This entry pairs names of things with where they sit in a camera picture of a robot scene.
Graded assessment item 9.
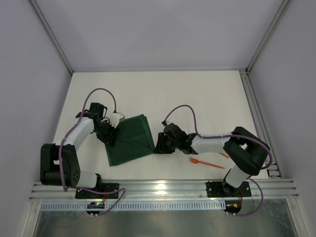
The aluminium front rail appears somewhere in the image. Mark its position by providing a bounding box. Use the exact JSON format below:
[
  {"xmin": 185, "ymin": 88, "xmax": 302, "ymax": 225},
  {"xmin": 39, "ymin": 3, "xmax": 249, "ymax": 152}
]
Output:
[{"xmin": 29, "ymin": 179, "xmax": 299, "ymax": 201}]

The left black controller board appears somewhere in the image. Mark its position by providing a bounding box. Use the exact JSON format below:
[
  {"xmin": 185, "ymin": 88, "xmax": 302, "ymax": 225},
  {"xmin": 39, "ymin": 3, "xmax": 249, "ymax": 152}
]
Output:
[{"xmin": 86, "ymin": 201, "xmax": 105, "ymax": 217}]

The black controller board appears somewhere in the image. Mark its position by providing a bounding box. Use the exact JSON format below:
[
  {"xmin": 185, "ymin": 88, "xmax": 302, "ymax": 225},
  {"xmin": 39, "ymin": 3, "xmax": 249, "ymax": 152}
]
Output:
[
  {"xmin": 223, "ymin": 200, "xmax": 242, "ymax": 216},
  {"xmin": 86, "ymin": 201, "xmax": 105, "ymax": 217}
]

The right black controller board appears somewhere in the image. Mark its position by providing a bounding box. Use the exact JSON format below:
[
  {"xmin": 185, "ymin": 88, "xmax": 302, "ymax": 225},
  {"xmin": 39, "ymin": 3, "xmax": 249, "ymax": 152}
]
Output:
[{"xmin": 223, "ymin": 200, "xmax": 242, "ymax": 216}]

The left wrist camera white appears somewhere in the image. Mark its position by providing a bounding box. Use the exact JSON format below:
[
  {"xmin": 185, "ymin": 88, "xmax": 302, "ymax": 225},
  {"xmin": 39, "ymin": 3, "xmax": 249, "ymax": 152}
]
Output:
[{"xmin": 109, "ymin": 113, "xmax": 125, "ymax": 128}]

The slotted grey cable duct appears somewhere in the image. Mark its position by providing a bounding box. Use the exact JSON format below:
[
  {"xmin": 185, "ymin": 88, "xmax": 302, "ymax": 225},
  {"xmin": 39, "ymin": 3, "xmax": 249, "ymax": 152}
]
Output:
[{"xmin": 40, "ymin": 200, "xmax": 225, "ymax": 211}]

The dark green cloth napkin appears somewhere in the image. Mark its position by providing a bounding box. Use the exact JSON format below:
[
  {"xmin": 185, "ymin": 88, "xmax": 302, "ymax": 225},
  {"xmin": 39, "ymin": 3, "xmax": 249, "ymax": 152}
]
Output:
[{"xmin": 106, "ymin": 114, "xmax": 155, "ymax": 167}]

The aluminium corner post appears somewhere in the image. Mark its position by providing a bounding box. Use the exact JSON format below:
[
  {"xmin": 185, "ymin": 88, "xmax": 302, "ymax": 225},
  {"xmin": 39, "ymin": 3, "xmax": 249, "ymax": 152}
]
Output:
[
  {"xmin": 245, "ymin": 0, "xmax": 292, "ymax": 74},
  {"xmin": 28, "ymin": 0, "xmax": 74, "ymax": 75}
]

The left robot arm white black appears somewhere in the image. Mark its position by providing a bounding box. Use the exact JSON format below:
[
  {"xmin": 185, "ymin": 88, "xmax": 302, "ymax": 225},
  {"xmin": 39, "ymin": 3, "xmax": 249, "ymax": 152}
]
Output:
[{"xmin": 40, "ymin": 103, "xmax": 125, "ymax": 194}]

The right aluminium side rail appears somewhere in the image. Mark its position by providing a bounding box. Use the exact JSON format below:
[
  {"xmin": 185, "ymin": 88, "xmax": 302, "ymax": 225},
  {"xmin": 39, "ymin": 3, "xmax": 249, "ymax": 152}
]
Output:
[{"xmin": 239, "ymin": 69, "xmax": 283, "ymax": 179}]

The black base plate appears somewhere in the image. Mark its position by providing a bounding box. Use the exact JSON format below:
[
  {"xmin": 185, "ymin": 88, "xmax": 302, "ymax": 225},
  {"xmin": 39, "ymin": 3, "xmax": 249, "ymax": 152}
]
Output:
[
  {"xmin": 206, "ymin": 181, "xmax": 252, "ymax": 198},
  {"xmin": 75, "ymin": 183, "xmax": 119, "ymax": 199}
]

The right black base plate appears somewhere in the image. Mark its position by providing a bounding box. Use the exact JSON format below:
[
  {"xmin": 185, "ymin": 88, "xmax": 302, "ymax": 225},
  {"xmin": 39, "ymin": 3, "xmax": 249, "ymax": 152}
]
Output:
[{"xmin": 206, "ymin": 181, "xmax": 252, "ymax": 198}]

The orange plastic fork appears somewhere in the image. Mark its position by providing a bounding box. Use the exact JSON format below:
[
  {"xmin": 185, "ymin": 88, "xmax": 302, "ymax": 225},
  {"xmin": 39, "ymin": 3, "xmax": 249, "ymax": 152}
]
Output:
[{"xmin": 189, "ymin": 157, "xmax": 225, "ymax": 169}]

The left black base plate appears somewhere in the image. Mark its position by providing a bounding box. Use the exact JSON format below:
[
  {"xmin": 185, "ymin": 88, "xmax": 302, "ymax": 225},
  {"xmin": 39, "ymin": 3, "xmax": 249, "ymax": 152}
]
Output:
[{"xmin": 75, "ymin": 183, "xmax": 119, "ymax": 199}]

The left aluminium corner post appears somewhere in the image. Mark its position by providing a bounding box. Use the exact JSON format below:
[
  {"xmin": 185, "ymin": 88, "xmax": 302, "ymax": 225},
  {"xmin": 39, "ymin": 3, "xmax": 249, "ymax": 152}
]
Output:
[{"xmin": 28, "ymin": 0, "xmax": 74, "ymax": 75}]

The right aluminium corner post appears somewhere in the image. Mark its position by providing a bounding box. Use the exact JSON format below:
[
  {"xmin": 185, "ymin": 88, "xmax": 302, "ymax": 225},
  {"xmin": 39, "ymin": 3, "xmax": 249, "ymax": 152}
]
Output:
[{"xmin": 245, "ymin": 0, "xmax": 292, "ymax": 74}]

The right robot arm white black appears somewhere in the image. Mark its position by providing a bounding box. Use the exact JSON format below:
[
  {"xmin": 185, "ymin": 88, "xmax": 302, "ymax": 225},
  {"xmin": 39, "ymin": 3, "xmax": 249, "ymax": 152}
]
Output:
[{"xmin": 154, "ymin": 123, "xmax": 272, "ymax": 197}]

